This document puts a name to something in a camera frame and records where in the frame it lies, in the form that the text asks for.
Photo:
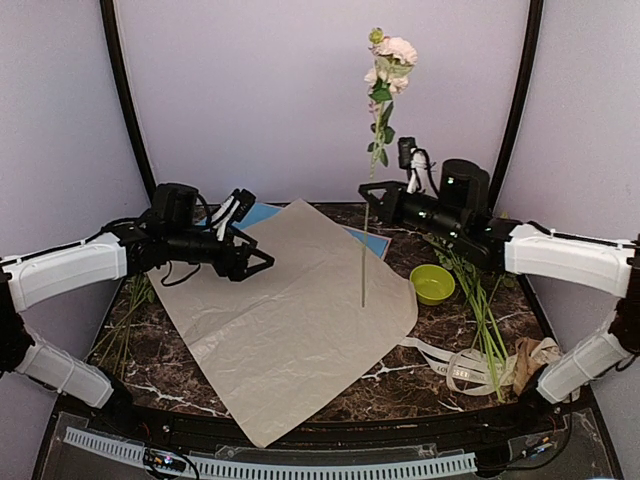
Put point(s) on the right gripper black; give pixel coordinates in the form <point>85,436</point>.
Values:
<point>391,208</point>

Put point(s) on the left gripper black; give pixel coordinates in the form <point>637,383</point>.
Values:
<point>236,270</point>

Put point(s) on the beige pink wrapping paper sheet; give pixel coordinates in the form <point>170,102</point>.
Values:
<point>280,345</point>

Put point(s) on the pink rose fake flower stem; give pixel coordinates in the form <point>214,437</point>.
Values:
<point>393,60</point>

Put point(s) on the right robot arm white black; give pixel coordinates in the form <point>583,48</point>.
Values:
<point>459,215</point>

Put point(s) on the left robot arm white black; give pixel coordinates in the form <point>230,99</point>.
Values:
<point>163,235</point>

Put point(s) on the left pile of fake flowers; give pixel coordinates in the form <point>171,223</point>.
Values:
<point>112,350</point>

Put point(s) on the pile of fake flowers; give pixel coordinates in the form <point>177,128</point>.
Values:
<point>112,350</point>
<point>487,339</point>

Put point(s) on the right pile of fake flowers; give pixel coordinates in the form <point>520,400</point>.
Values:
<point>487,339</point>

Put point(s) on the blue wrapping paper sheet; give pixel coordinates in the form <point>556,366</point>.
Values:
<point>260,215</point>

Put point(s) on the lime green bowl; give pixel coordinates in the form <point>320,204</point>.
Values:
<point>432,283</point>

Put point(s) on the white printed ribbon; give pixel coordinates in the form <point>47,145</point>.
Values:
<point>469,371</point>

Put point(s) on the brown twine ribbon bundle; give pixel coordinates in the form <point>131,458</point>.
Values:
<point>531,355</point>

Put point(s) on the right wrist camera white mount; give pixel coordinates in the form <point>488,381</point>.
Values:
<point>416,163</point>

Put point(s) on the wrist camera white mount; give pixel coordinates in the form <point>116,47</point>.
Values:
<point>233,209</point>
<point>416,163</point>

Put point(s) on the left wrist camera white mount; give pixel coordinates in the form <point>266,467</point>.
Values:
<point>233,209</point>

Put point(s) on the white slotted cable duct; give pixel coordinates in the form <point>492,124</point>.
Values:
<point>248,463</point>

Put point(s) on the right black frame post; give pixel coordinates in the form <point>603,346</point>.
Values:
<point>520,93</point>

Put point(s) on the black frame post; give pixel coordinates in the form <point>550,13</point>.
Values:
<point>520,93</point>
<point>128,109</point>

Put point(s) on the left black frame post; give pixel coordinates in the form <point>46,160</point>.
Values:
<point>128,109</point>

